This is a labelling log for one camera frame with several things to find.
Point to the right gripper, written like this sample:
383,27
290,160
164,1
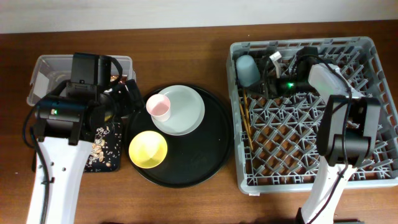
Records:
272,84

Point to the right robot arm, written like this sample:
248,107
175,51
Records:
346,135

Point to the wooden chopstick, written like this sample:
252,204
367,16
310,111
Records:
246,126
245,99

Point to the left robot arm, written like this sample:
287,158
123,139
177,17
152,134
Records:
76,126

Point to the round black tray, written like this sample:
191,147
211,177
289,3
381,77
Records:
197,156

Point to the white label on bin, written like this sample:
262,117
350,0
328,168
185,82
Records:
41,85

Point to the black rectangular tray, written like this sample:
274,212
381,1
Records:
105,155

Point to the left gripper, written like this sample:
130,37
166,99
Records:
130,97

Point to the grey dishwasher rack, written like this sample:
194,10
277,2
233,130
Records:
259,172

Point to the gold snack wrapper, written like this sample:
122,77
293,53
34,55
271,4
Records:
115,78

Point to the yellow bowl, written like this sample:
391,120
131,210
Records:
148,149

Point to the clear plastic bin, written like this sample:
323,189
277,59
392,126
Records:
58,68

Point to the food scraps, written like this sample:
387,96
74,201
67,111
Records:
101,149

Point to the blue cup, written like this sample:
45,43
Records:
247,70

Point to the pink cup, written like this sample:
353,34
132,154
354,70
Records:
159,107

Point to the grey plate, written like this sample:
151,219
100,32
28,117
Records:
187,110

